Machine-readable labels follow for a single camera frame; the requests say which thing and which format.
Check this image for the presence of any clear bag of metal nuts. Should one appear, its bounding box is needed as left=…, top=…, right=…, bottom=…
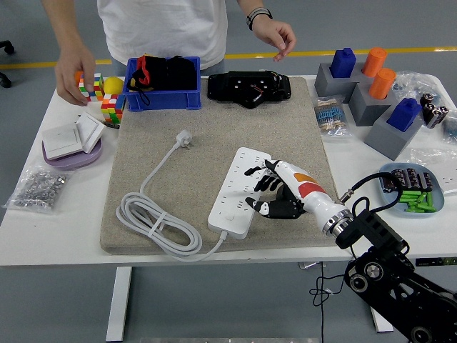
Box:
left=2, top=164, right=74, bottom=215

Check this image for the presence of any yellow lemon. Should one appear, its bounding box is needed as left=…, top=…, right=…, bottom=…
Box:
left=103, top=76, right=125, bottom=96

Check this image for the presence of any light blue plate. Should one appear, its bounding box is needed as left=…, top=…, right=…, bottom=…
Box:
left=378, top=162, right=446, bottom=218

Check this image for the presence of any clear plastic bag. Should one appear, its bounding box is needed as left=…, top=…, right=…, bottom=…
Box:
left=408, top=146, right=457, bottom=196

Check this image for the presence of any wristwatch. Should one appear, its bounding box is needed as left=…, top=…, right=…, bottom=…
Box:
left=246, top=6, right=274, bottom=31

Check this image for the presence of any clear bag of blue parts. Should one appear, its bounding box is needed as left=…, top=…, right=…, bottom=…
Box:
left=391, top=70, right=442, bottom=103
left=441, top=109, right=457, bottom=144

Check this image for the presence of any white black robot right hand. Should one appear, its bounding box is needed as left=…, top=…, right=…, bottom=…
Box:
left=243, top=159, right=349, bottom=229

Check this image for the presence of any black plug with cord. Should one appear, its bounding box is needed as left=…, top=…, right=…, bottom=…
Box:
left=274, top=184, right=360, bottom=308

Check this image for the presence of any thin black hanging cable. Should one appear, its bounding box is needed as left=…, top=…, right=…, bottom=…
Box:
left=318, top=263, right=325, bottom=343

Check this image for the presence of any person's right hand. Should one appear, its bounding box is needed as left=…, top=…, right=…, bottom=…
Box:
left=54, top=46, right=97, bottom=107

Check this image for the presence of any grey block with square hole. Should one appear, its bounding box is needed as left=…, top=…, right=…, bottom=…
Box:
left=313, top=63, right=358, bottom=98
left=366, top=105, right=424, bottom=161

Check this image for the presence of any clear bag of resistors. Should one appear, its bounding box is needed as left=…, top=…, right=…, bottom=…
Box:
left=313, top=95, right=353, bottom=137

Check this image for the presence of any colourful puzzle cube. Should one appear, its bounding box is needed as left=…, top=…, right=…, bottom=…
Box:
left=100, top=93, right=126, bottom=125
left=78, top=72, right=105, bottom=104

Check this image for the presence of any black desk control panel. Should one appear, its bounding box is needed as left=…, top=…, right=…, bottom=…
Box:
left=416, top=257, right=457, bottom=267

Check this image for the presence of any black red fabric bundle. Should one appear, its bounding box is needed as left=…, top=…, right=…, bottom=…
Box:
left=126, top=54, right=199, bottom=106

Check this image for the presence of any white double rocker switch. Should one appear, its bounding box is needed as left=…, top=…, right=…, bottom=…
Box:
left=74, top=111, right=106, bottom=154

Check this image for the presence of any black office chair base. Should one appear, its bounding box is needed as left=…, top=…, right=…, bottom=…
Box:
left=0, top=40, right=16, bottom=89

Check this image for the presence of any white power cord with plug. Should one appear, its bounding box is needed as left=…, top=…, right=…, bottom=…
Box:
left=114, top=129, right=228, bottom=264

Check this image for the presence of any grey-brown mat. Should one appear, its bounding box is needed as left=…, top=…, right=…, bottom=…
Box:
left=99, top=76, right=347, bottom=256

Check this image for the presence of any orange cylinder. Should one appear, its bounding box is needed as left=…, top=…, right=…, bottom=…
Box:
left=368, top=67, right=397, bottom=100
left=361, top=46, right=388, bottom=78

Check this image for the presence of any black device housing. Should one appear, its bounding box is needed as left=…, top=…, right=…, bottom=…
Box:
left=206, top=70, right=292, bottom=110

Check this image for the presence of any person's left hand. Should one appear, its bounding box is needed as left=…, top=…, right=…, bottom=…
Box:
left=251, top=14, right=298, bottom=62

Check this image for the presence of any person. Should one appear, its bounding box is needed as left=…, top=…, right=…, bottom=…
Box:
left=96, top=0, right=229, bottom=78

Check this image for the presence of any white power strip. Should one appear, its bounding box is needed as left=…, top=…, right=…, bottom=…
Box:
left=206, top=146, right=272, bottom=242

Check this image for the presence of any blue plastic bin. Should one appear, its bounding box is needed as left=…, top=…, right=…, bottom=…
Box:
left=122, top=56, right=202, bottom=112

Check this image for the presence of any white single rocker switch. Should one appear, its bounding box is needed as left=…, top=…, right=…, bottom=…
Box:
left=41, top=124, right=84, bottom=161

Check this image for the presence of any blue square peg block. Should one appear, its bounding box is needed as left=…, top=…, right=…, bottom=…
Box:
left=386, top=97, right=423, bottom=133
left=329, top=46, right=357, bottom=79

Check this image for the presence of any purple round tray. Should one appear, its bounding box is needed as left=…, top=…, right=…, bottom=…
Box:
left=41, top=137, right=104, bottom=171

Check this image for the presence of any grey block with round hole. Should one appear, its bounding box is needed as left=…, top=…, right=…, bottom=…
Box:
left=351, top=62, right=372, bottom=83
left=348, top=81, right=397, bottom=127

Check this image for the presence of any white table leg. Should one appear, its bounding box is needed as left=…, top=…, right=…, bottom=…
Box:
left=106, top=266, right=133, bottom=342
left=371, top=307, right=395, bottom=333

